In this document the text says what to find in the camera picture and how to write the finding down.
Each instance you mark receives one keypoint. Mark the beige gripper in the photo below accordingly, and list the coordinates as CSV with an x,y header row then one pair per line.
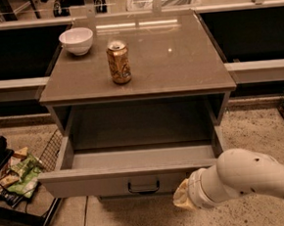
x,y
194,192

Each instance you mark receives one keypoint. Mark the grey top drawer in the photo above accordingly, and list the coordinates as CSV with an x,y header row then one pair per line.
x,y
106,174

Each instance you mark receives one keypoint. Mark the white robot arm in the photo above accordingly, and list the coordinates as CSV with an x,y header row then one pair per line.
x,y
236,173

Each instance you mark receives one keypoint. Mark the gold soda can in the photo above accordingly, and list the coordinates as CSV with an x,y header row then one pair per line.
x,y
117,55

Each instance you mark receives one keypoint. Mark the green snack bag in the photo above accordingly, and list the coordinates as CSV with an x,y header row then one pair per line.
x,y
28,171

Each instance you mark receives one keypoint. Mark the tan chip bag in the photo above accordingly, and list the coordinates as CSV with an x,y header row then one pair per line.
x,y
21,153

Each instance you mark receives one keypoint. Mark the white ceramic bowl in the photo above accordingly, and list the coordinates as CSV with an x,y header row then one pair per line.
x,y
77,41

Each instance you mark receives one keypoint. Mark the clear plastic bin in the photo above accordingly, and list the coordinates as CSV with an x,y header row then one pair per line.
x,y
136,5

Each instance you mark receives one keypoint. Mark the black drawer handle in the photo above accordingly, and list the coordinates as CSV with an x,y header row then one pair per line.
x,y
143,189

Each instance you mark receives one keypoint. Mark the black wire basket left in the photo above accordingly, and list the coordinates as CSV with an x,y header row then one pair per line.
x,y
49,156

